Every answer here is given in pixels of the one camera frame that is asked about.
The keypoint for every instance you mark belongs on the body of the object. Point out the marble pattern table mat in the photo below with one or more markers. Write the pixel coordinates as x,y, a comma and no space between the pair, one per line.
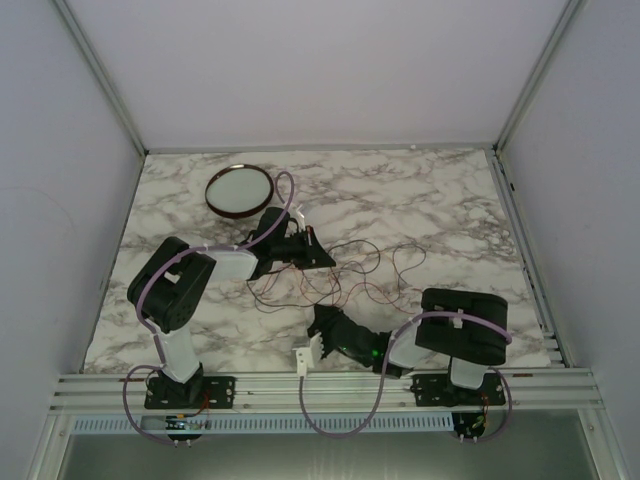
396,222

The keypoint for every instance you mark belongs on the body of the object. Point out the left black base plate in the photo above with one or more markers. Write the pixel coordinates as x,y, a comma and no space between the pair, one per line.
207,392

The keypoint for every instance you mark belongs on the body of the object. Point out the aluminium corner post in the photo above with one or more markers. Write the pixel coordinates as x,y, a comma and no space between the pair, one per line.
568,16
100,74

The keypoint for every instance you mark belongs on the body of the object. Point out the slotted grey cable duct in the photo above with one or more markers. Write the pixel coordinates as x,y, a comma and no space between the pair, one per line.
292,423

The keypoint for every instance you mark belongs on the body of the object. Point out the left aluminium corner post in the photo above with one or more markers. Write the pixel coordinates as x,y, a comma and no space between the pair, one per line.
100,74

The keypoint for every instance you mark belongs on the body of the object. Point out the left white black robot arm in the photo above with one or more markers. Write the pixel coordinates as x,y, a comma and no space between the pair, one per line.
167,290

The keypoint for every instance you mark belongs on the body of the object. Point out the round brown-rimmed dish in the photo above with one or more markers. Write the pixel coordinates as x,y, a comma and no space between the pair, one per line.
239,191

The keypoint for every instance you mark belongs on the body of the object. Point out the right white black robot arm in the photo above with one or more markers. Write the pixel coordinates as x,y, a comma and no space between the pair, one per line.
468,327

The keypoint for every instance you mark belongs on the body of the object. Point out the right aluminium corner post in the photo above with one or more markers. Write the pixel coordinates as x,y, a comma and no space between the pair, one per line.
568,16

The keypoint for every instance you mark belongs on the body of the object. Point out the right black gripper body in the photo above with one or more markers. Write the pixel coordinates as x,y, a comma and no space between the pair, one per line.
325,327

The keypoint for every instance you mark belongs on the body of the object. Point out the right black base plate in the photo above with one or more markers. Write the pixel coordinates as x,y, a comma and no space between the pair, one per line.
437,390

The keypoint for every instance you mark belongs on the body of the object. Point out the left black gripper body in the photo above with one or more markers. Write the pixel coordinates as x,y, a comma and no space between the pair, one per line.
301,249

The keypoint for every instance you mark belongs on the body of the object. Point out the aluminium front rail frame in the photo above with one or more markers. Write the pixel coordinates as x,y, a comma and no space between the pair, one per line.
324,392

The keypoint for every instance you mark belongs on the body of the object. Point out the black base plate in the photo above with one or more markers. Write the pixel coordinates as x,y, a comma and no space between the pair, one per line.
437,390
207,392

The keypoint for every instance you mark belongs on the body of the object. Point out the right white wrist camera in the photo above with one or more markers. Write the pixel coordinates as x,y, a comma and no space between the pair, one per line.
308,355

